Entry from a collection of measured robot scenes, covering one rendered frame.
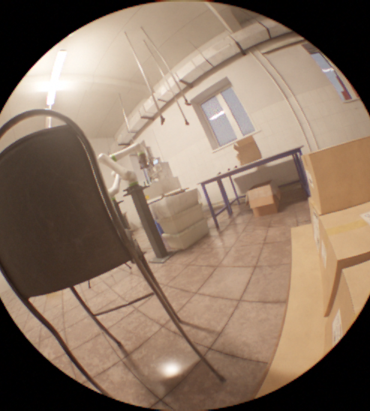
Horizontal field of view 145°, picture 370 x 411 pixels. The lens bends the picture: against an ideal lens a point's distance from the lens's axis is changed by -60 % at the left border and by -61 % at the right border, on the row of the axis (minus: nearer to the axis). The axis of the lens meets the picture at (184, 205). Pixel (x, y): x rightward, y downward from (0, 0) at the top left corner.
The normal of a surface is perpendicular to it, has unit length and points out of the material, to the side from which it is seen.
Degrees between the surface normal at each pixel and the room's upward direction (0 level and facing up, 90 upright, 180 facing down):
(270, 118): 90
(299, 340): 0
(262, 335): 0
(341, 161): 90
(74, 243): 103
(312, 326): 0
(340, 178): 90
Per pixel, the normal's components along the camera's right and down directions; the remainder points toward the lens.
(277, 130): -0.61, 0.29
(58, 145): 0.54, 0.07
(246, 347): -0.35, -0.93
